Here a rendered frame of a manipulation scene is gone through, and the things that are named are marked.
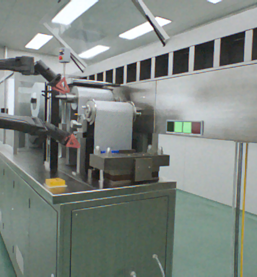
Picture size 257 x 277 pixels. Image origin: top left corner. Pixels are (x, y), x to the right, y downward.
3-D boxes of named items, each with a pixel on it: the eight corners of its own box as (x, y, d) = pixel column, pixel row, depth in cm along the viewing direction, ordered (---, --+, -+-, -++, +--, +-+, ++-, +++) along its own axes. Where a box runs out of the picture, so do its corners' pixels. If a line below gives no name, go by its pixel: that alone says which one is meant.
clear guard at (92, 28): (43, 23, 216) (43, 22, 216) (87, 67, 239) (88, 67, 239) (103, -40, 128) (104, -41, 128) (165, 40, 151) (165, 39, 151)
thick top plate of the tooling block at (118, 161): (89, 165, 139) (89, 153, 139) (151, 161, 161) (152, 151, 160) (103, 170, 126) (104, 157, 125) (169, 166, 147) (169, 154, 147)
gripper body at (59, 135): (64, 144, 130) (51, 137, 127) (58, 143, 139) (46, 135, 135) (71, 133, 132) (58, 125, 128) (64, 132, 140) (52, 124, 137)
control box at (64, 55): (56, 62, 193) (57, 47, 193) (64, 63, 198) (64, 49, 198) (62, 60, 189) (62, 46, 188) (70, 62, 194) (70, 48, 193)
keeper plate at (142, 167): (132, 180, 135) (134, 158, 134) (148, 178, 140) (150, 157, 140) (135, 181, 133) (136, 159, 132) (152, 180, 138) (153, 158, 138)
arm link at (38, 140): (39, 130, 120) (31, 117, 123) (25, 148, 123) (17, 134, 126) (58, 133, 131) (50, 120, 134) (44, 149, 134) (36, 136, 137)
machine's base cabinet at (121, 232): (-10, 216, 324) (-9, 145, 320) (44, 208, 359) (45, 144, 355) (53, 405, 113) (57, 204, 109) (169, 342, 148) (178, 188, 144)
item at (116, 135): (93, 154, 145) (95, 120, 144) (130, 153, 157) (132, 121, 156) (94, 154, 144) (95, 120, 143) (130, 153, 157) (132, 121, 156)
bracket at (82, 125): (71, 174, 151) (72, 119, 149) (82, 173, 154) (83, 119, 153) (74, 175, 147) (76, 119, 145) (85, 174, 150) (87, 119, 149)
